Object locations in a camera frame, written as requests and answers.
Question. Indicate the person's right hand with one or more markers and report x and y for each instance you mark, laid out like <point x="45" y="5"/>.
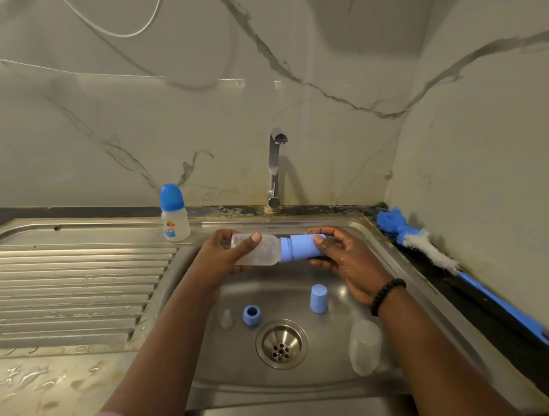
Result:
<point x="356" y="266"/>

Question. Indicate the person's left hand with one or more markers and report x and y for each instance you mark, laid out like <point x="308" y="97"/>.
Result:
<point x="214" y="264"/>

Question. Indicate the translucent bottle front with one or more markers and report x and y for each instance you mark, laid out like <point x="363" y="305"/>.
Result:
<point x="262" y="250"/>

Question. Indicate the translucent bottle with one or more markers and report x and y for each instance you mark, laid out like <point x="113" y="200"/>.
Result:
<point x="365" y="350"/>
<point x="262" y="250"/>

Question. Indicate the blue cylindrical bottle cap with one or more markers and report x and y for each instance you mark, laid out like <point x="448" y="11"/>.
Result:
<point x="319" y="300"/>
<point x="296" y="248"/>

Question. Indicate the blue and white bottle brush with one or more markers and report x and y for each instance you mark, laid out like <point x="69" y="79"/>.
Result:
<point x="390" y="220"/>

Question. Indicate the cartoon print baby bottle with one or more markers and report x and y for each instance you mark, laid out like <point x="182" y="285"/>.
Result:
<point x="174" y="223"/>

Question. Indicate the clear silicone nipple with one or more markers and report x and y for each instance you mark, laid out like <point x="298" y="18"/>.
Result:
<point x="226" y="320"/>

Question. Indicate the person's left forearm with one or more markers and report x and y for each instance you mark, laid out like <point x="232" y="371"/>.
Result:
<point x="163" y="351"/>

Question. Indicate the person's right forearm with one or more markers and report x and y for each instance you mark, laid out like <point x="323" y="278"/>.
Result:
<point x="446" y="360"/>

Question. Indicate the metal sink drain strainer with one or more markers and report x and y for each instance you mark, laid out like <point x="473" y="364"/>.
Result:
<point x="281" y="344"/>

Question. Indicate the chrome sink faucet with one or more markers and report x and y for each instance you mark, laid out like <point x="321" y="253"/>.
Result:
<point x="273" y="171"/>

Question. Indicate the stainless steel sink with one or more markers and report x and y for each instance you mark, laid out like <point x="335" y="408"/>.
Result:
<point x="69" y="274"/>

